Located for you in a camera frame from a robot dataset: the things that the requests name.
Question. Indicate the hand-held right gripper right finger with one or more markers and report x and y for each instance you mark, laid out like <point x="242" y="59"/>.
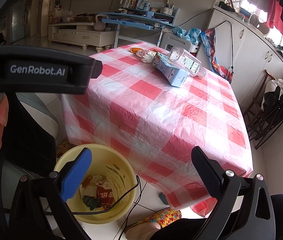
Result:
<point x="207" y="170"/>

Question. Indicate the clear plastic bottle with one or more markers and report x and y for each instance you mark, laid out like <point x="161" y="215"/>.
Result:
<point x="189" y="61"/>

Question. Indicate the white pen cup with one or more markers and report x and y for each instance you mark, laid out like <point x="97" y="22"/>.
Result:
<point x="166" y="11"/>

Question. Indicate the colourful knitted slipper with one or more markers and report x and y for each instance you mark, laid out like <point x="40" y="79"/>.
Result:
<point x="62" y="147"/>
<point x="161" y="217"/>

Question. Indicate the wooden chair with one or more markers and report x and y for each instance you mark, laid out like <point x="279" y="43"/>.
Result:
<point x="259" y="100"/>

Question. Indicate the white dotted glove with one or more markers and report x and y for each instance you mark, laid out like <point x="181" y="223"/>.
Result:
<point x="146" y="56"/>

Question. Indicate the red hanging garment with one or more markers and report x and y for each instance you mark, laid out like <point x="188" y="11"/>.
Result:
<point x="277" y="17"/>

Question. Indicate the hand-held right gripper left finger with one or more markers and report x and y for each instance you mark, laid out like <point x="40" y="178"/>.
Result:
<point x="76" y="172"/>

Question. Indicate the colourful printed bag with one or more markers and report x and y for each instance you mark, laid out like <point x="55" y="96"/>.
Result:
<point x="216" y="57"/>

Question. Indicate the pink kettlebell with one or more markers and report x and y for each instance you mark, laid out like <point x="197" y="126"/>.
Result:
<point x="99" y="25"/>

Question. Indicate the blue study desk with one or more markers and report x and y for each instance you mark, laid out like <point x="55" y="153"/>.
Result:
<point x="131" y="21"/>

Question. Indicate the yellow plastic bucket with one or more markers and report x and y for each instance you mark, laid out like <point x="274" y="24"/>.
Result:
<point x="121" y="162"/>

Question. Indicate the white sack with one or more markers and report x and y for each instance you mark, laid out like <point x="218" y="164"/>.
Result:
<point x="276" y="83"/>

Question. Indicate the blue patterned cloth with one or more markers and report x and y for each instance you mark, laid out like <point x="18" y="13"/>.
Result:
<point x="189" y="33"/>

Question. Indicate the clear plastic bag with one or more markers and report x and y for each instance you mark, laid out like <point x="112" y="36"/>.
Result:
<point x="67" y="16"/>

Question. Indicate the cream television cabinet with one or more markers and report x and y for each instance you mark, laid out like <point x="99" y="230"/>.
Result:
<point x="81" y="35"/>

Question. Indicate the white cabinet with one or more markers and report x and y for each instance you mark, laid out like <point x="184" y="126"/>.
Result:
<point x="254" y="62"/>

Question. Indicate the person's left leg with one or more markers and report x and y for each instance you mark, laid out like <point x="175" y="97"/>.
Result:
<point x="31" y="140"/>

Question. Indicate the pile of sneakers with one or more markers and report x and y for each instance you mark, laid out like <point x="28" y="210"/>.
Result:
<point x="277" y="48"/>

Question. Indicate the pink checked tablecloth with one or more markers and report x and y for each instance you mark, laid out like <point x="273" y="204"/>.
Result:
<point x="156" y="120"/>

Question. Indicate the white plastic stool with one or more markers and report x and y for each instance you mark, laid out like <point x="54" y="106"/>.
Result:
<point x="174" y="41"/>

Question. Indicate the black folding chair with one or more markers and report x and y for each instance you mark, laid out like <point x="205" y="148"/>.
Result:
<point x="279" y="107"/>

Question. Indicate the light blue carton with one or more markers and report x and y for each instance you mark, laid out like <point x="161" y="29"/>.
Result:
<point x="171" y="71"/>

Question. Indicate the red snack bag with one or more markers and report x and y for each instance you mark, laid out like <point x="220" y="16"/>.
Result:
<point x="105" y="196"/>

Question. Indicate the black shoes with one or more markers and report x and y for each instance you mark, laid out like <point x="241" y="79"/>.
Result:
<point x="226" y="7"/>

